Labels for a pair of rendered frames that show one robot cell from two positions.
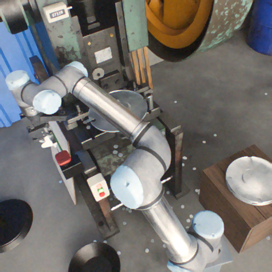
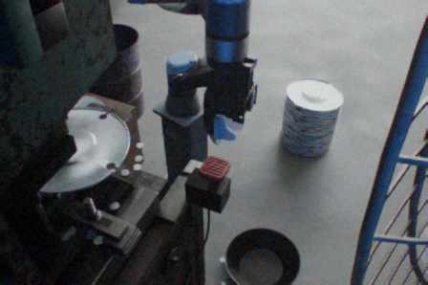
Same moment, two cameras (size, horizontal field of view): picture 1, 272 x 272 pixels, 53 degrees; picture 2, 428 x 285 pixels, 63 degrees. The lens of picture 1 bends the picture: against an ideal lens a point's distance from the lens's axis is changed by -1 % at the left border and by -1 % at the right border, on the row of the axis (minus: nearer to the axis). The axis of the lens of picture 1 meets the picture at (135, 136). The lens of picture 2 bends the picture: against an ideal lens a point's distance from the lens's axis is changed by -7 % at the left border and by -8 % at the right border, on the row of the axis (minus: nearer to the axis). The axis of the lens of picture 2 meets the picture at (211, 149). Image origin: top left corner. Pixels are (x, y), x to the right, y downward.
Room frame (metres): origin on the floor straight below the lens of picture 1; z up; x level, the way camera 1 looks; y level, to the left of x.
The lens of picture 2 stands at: (1.21, 0.75, 1.36)
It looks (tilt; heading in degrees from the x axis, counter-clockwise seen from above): 43 degrees down; 226
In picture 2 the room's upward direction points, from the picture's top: straight up
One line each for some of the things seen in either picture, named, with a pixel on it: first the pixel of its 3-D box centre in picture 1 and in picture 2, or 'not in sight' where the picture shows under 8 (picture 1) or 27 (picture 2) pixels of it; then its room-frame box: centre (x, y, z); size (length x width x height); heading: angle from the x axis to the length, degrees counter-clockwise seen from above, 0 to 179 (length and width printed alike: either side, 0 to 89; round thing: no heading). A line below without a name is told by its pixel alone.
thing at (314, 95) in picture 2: not in sight; (314, 94); (-0.24, 0.00, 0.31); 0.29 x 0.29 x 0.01
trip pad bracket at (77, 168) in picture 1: (74, 173); (207, 203); (0.80, 0.31, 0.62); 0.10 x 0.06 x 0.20; 112
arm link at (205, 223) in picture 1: (206, 230); (183, 71); (0.43, -0.21, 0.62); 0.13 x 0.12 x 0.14; 137
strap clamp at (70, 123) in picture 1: (78, 113); (96, 217); (1.07, 0.27, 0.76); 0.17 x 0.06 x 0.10; 112
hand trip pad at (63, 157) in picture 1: (64, 161); (214, 177); (0.80, 0.33, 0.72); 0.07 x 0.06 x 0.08; 22
